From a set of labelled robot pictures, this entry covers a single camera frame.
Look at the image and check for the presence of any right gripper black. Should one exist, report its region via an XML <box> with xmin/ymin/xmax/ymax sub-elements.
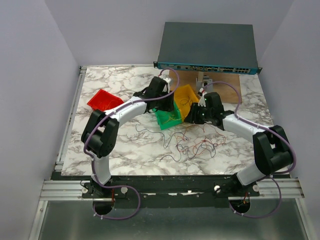
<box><xmin>183</xmin><ymin>102</ymin><xmax>213</xmax><ymax>125</ymax></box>

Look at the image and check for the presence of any yellow plastic bin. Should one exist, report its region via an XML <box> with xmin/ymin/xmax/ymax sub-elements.
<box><xmin>174</xmin><ymin>84</ymin><xmax>199</xmax><ymax>122</ymax></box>

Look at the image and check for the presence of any orange cable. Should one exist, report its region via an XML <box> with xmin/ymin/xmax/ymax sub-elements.
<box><xmin>99</xmin><ymin>98</ymin><xmax>227</xmax><ymax>157</ymax></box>

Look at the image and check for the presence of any green plastic bin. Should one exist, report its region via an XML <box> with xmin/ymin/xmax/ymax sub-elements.
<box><xmin>155</xmin><ymin>102</ymin><xmax>183</xmax><ymax>130</ymax></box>

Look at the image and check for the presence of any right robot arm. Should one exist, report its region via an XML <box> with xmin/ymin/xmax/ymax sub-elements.
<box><xmin>184</xmin><ymin>92</ymin><xmax>294</xmax><ymax>196</ymax></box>

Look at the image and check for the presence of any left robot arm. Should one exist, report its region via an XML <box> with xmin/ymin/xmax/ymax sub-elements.
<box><xmin>81</xmin><ymin>76</ymin><xmax>174</xmax><ymax>198</ymax></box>

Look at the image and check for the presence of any wooden board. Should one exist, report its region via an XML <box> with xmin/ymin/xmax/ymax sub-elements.
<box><xmin>176</xmin><ymin>70</ymin><xmax>241</xmax><ymax>104</ymax></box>

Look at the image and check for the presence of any red plastic bin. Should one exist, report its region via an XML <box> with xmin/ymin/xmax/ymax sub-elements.
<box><xmin>87</xmin><ymin>89</ymin><xmax>124</xmax><ymax>112</ymax></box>

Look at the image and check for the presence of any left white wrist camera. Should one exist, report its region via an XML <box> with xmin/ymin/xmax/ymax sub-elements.
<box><xmin>162</xmin><ymin>77</ymin><xmax>173</xmax><ymax>93</ymax></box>

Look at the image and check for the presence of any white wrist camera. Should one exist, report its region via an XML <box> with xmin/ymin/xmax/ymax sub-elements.
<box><xmin>162</xmin><ymin>77</ymin><xmax>173</xmax><ymax>93</ymax></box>
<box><xmin>198</xmin><ymin>87</ymin><xmax>207</xmax><ymax>107</ymax></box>

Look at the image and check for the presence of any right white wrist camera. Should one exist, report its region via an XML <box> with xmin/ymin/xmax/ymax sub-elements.
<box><xmin>198</xmin><ymin>87</ymin><xmax>207</xmax><ymax>107</ymax></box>

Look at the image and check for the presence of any grey metal bracket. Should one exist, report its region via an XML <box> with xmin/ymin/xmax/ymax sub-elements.
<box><xmin>195</xmin><ymin>75</ymin><xmax>214</xmax><ymax>93</ymax></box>

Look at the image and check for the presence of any blue network switch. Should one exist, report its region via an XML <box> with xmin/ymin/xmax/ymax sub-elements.
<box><xmin>153</xmin><ymin>22</ymin><xmax>262</xmax><ymax>75</ymax></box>

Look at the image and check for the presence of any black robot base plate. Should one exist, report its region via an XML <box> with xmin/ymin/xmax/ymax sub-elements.
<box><xmin>49</xmin><ymin>174</ymin><xmax>291</xmax><ymax>210</ymax></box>

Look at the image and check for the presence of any aluminium frame rail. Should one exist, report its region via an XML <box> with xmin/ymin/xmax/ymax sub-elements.
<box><xmin>40</xmin><ymin>178</ymin><xmax>305</xmax><ymax>202</ymax></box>

